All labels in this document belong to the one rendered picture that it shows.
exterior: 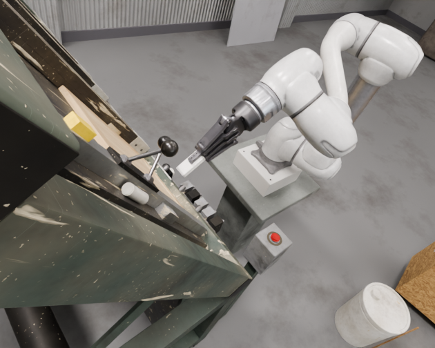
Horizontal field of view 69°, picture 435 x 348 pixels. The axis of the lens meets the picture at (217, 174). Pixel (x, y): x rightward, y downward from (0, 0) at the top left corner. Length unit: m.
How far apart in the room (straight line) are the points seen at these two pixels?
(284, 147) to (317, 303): 1.26
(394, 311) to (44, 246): 2.17
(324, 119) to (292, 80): 0.12
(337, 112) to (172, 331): 0.91
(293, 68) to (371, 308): 1.69
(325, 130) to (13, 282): 0.69
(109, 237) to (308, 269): 2.30
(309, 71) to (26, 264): 0.71
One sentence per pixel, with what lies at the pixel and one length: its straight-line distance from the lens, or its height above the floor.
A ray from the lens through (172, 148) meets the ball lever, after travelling 0.67.
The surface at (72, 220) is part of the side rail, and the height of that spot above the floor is 1.77.
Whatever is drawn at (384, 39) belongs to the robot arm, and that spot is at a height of 1.66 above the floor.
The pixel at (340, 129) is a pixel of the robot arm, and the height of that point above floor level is 1.60.
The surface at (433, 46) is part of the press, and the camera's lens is 7.75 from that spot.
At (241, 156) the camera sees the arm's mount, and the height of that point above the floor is 0.84.
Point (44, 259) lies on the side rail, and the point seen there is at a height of 1.73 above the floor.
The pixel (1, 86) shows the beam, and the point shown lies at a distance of 0.19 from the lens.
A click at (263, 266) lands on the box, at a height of 0.82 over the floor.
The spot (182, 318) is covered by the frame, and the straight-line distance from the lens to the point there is 1.29.
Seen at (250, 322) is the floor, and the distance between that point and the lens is 2.23.
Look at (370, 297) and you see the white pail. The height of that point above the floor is 0.36.
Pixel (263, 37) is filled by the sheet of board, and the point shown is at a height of 0.07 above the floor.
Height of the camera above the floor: 2.00
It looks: 46 degrees down
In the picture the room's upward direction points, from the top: 20 degrees clockwise
